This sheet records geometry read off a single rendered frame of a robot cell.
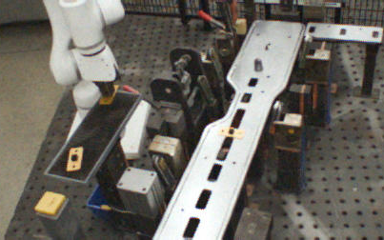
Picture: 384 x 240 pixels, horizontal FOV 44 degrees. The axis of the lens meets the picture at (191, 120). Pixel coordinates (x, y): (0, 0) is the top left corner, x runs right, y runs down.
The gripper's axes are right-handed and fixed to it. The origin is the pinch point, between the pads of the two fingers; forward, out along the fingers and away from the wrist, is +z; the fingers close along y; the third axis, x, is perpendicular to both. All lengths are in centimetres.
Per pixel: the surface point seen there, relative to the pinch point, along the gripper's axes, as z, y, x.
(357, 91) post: 53, 79, 61
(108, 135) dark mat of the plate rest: 7.6, 2.3, -12.2
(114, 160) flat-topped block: 18.3, 1.7, -12.7
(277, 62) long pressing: 24, 48, 43
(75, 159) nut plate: 6.9, -3.8, -22.6
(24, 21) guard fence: 108, -177, 206
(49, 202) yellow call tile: 7.6, -6.1, -37.0
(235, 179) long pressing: 23.4, 39.1, -13.2
